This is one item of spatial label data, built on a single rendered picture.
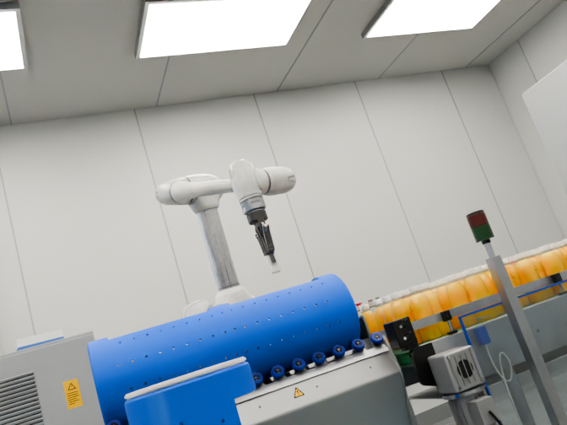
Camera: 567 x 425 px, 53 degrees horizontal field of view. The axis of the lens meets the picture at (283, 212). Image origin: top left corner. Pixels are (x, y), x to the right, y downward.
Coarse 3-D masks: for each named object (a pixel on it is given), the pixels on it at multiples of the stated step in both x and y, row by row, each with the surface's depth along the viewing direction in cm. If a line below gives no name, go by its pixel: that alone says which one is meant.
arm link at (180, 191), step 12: (264, 168) 221; (276, 168) 222; (288, 168) 228; (180, 180) 249; (216, 180) 237; (228, 180) 235; (276, 180) 218; (288, 180) 222; (180, 192) 243; (192, 192) 239; (204, 192) 237; (216, 192) 236; (228, 192) 237; (276, 192) 221
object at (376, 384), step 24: (384, 336) 199; (384, 360) 195; (312, 384) 186; (336, 384) 187; (360, 384) 189; (384, 384) 191; (240, 408) 178; (264, 408) 179; (288, 408) 180; (312, 408) 182; (336, 408) 185; (360, 408) 188; (384, 408) 191; (408, 408) 194
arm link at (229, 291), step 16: (192, 176) 261; (208, 176) 266; (192, 208) 263; (208, 208) 262; (208, 224) 261; (208, 240) 261; (224, 240) 263; (208, 256) 263; (224, 256) 260; (224, 272) 258; (224, 288) 258; (240, 288) 258
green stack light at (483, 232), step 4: (484, 224) 191; (488, 224) 191; (476, 228) 191; (480, 228) 190; (484, 228) 190; (488, 228) 190; (472, 232) 193; (476, 232) 191; (480, 232) 190; (484, 232) 190; (488, 232) 190; (492, 232) 191; (476, 236) 192; (480, 236) 190; (484, 236) 190; (488, 236) 190; (492, 236) 190; (476, 240) 192; (480, 240) 190
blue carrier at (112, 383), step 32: (288, 288) 200; (320, 288) 198; (192, 320) 185; (224, 320) 185; (256, 320) 186; (288, 320) 189; (320, 320) 191; (352, 320) 195; (96, 352) 173; (128, 352) 174; (192, 352) 177; (224, 352) 180; (256, 352) 184; (288, 352) 188; (96, 384) 168; (128, 384) 170
